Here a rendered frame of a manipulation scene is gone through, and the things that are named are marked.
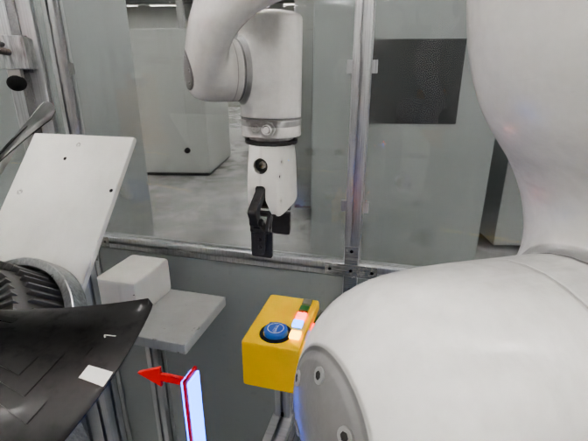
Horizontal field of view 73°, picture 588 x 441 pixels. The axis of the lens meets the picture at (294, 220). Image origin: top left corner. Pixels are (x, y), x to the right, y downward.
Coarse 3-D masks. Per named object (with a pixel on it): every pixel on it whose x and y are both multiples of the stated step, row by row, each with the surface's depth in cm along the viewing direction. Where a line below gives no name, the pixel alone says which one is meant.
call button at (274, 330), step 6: (270, 324) 68; (276, 324) 68; (282, 324) 68; (264, 330) 67; (270, 330) 67; (276, 330) 67; (282, 330) 67; (270, 336) 66; (276, 336) 66; (282, 336) 66
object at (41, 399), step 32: (0, 320) 51; (32, 320) 51; (64, 320) 50; (96, 320) 50; (128, 320) 49; (0, 352) 45; (32, 352) 46; (64, 352) 46; (96, 352) 46; (128, 352) 45; (0, 384) 42; (32, 384) 42; (64, 384) 42; (96, 384) 42; (0, 416) 40; (32, 416) 40; (64, 416) 40
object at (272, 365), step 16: (272, 304) 76; (288, 304) 76; (256, 320) 71; (272, 320) 71; (288, 320) 71; (304, 320) 71; (256, 336) 67; (288, 336) 67; (304, 336) 67; (256, 352) 66; (272, 352) 65; (288, 352) 64; (256, 368) 67; (272, 368) 66; (288, 368) 65; (256, 384) 68; (272, 384) 67; (288, 384) 66
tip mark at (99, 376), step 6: (90, 366) 44; (84, 372) 43; (90, 372) 43; (96, 372) 43; (102, 372) 43; (108, 372) 43; (84, 378) 43; (90, 378) 43; (96, 378) 43; (102, 378) 43; (108, 378) 43; (102, 384) 42
